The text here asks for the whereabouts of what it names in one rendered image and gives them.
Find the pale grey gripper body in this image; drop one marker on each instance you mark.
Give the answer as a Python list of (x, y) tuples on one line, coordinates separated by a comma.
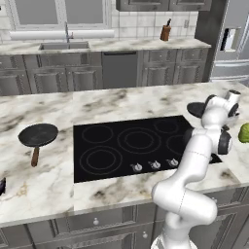
[(234, 120)]

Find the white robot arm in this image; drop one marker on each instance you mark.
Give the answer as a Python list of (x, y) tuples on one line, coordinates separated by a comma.
[(188, 181)]

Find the green lettuce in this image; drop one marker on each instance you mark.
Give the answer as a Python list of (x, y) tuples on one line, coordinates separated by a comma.
[(244, 133)]

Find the silver hob knob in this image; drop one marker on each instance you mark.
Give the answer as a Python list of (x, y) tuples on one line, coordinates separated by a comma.
[(136, 167), (155, 164), (173, 162)]

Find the grey island drawer front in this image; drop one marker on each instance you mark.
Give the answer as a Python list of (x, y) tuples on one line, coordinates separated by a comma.
[(231, 196), (78, 222)]

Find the steel fridge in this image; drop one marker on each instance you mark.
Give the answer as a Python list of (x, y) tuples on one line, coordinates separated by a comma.
[(231, 42)]

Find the grey base cupboards beside fridge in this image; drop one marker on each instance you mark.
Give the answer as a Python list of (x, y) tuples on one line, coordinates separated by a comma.
[(173, 66)]

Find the grey island cupboard door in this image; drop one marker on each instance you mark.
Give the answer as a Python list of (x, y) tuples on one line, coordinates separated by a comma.
[(227, 230), (97, 241)]

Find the wooden knife block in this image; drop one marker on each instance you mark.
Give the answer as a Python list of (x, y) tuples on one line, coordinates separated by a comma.
[(165, 31)]

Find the black glass hob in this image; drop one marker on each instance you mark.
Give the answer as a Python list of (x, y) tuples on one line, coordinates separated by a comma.
[(123, 149)]

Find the grey dishwasher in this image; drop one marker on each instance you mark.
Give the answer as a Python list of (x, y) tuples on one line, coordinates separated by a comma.
[(120, 69)]

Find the white cupboard knob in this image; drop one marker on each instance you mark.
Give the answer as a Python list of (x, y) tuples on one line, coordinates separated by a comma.
[(145, 234)]

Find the white drawer knob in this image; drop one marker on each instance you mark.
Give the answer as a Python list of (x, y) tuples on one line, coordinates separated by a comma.
[(96, 221)]

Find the steel sink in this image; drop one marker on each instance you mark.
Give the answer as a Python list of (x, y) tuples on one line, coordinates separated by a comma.
[(64, 46)]

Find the silver tap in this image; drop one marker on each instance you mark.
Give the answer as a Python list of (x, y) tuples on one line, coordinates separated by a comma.
[(67, 32)]

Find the grey base cupboards under sink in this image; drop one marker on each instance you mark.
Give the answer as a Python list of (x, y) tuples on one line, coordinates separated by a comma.
[(48, 76)]

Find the white window sill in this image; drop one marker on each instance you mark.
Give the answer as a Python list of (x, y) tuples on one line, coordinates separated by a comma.
[(61, 34)]

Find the grey wall socket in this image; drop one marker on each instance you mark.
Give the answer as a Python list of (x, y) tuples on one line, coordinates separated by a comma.
[(186, 24)]

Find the grey wall cupboards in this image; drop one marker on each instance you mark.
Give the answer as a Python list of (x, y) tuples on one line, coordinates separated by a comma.
[(163, 4)]

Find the window with white frame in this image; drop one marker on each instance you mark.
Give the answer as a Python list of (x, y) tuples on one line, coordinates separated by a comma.
[(60, 13)]

